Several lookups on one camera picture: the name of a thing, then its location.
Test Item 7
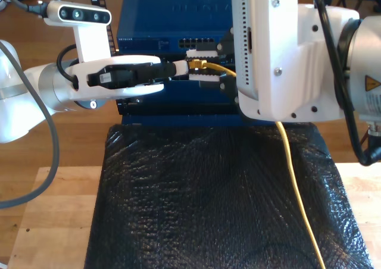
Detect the blue rack base plate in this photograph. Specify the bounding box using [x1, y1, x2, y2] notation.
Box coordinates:
[121, 114, 248, 127]

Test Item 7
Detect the black bubble wrap mat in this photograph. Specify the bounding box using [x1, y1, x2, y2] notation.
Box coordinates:
[83, 121, 373, 269]

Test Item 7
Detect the black rack server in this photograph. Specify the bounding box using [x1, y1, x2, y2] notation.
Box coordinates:
[117, 50, 239, 82]

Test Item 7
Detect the yellow network cable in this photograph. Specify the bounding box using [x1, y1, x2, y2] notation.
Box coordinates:
[188, 58, 327, 269]

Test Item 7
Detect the blue network switch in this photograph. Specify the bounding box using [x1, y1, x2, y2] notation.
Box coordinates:
[115, 0, 235, 53]

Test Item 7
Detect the thick grey cable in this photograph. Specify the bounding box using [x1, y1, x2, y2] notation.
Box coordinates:
[0, 0, 60, 209]

